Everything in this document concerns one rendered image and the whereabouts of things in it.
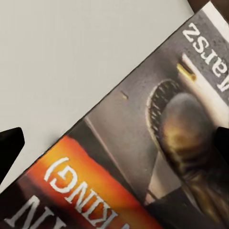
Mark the hardback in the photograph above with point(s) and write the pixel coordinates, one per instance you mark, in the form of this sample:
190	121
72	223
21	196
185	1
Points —
144	157

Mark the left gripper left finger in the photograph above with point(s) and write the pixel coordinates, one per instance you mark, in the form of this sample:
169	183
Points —
11	143

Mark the bed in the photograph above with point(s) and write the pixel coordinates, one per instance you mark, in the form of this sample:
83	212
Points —
59	58

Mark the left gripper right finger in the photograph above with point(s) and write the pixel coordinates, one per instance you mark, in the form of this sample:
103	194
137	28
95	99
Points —
221	141

